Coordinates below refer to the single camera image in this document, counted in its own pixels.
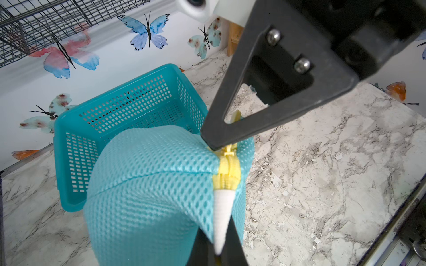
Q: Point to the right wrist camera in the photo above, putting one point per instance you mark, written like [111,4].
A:
[236,11]

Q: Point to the black wire wall basket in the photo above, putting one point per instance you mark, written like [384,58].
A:
[28,26]

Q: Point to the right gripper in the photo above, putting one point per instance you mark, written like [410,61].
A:
[293,66]

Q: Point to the teal mesh laundry bag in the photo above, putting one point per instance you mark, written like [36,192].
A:
[152,189]

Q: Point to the wooden zigzag shelf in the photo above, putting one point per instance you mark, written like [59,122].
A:
[235,32]

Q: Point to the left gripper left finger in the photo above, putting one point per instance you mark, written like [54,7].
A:
[202,252]

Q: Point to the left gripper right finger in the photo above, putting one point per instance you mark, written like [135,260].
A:
[232,253]

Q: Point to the teal plastic basket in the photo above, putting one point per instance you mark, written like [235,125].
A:
[163,96]

